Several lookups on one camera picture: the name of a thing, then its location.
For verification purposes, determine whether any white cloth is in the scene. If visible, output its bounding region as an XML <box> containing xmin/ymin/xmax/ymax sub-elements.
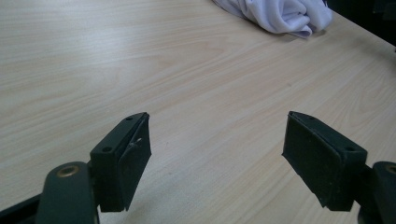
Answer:
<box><xmin>212</xmin><ymin>0</ymin><xmax>333</xmax><ymax>39</ymax></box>

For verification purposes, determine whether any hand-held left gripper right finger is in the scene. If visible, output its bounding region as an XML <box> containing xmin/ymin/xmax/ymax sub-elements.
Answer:
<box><xmin>281</xmin><ymin>110</ymin><xmax>369</xmax><ymax>213</ymax></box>

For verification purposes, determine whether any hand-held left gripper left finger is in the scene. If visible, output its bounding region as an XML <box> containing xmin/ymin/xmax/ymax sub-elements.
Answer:
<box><xmin>89</xmin><ymin>111</ymin><xmax>152</xmax><ymax>214</ymax></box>

